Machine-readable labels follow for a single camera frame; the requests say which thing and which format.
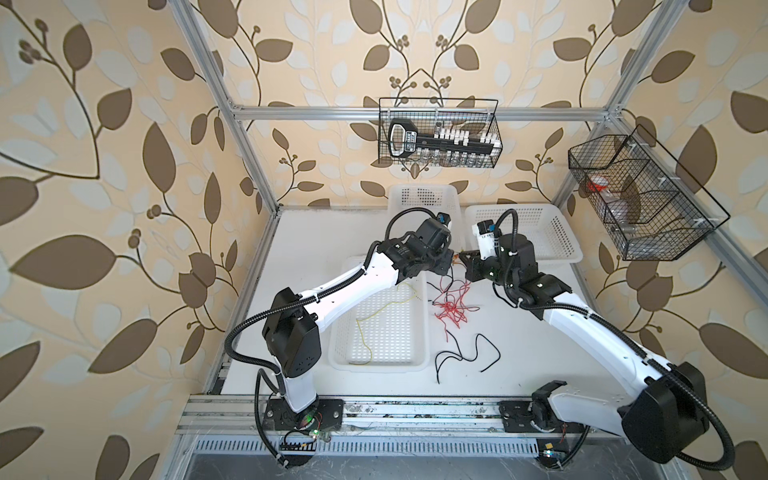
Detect red cables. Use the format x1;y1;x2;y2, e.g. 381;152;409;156
427;275;481;343

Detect yellow cable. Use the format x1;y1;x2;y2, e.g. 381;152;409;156
347;280;421;366

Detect black cable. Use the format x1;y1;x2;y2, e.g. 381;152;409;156
434;329;503;385

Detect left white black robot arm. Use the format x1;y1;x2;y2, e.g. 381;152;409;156
224;207;454;468

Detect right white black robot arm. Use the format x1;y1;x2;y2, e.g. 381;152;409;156
459;208;736;471

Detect far right white plastic basket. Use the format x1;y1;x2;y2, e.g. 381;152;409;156
464;204;583;264

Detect white plastic basket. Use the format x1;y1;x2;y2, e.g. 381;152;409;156
388;184;466;253
327;274;430;373
464;204;583;264

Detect far middle white plastic basket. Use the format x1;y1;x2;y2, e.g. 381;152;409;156
388;184;466;253

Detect near white plastic basket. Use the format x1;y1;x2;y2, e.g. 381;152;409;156
327;274;430;373

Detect black tool with white sockets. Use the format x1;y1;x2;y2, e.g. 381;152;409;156
383;118;503;159

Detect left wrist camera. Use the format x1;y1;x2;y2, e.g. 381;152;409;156
435;212;451;232

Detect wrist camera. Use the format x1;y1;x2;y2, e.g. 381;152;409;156
435;212;451;232
472;220;498;260

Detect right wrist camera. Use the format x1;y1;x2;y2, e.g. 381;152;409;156
472;220;498;260

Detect red item in wire basket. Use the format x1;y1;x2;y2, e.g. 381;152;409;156
585;174;611;194

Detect black wire basket on back wall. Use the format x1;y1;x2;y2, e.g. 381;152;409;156
378;96;503;169

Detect black wire basket on wall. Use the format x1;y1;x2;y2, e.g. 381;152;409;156
378;96;503;169
568;124;731;262

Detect black wire basket on right wall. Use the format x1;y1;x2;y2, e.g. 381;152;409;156
568;124;731;262

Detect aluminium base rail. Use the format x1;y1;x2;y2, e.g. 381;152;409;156
173;394;673;457

